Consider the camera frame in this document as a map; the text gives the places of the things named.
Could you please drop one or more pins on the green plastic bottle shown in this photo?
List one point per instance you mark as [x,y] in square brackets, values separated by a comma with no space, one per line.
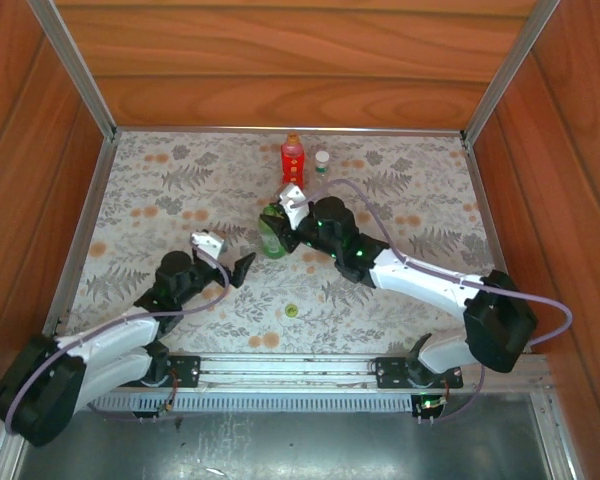
[271,245]

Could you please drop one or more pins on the red drink bottle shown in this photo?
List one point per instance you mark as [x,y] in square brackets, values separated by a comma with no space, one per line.
[293,167]

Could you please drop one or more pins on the small clear plastic bottle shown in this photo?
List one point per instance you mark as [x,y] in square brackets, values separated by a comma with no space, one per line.
[322,172]

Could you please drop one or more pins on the green bottle cap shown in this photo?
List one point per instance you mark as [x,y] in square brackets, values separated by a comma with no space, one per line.
[291,311]

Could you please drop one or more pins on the white bottle cap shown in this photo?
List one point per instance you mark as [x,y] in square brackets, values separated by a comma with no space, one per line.
[322,157]

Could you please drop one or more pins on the orange bottle cap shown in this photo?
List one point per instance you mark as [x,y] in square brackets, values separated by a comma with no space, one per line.
[293,138]

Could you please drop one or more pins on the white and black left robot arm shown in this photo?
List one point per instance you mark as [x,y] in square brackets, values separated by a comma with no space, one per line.
[110,330]

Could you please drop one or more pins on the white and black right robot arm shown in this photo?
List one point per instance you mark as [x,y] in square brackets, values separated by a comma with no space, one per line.
[420,280]

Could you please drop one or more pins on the aluminium table edge bar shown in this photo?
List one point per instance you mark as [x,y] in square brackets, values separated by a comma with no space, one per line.
[280,131]

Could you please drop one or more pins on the floral patterned tablecloth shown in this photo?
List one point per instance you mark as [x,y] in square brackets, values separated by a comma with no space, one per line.
[380,310]

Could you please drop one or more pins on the black base electronics board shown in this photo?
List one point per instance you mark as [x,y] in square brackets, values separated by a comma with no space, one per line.
[167,409]
[427,402]

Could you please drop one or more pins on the grey metal sheet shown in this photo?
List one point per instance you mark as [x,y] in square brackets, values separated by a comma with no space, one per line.
[290,445]

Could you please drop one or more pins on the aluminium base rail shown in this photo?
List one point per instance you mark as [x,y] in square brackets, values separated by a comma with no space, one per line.
[290,367]

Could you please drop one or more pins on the aluminium table side rail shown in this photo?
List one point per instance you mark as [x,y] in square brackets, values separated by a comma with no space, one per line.
[87,225]
[480,200]

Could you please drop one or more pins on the aluminium corner post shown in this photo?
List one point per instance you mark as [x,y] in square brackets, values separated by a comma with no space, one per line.
[75,75]
[510,75]

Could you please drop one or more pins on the aluminium frame rail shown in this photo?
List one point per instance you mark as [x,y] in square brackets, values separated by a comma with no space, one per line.
[0,460]
[562,440]

